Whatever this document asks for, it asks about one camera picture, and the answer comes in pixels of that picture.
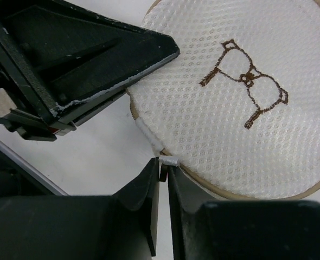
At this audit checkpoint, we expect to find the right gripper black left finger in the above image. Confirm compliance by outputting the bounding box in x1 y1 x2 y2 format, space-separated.
0 158 159 259

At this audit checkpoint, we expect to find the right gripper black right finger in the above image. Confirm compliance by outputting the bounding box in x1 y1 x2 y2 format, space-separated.
167 166 320 259

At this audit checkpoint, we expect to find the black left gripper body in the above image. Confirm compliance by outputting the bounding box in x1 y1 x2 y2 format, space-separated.
0 0 76 143

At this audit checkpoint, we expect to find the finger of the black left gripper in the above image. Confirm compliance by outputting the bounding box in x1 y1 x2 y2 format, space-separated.
0 1 180 124

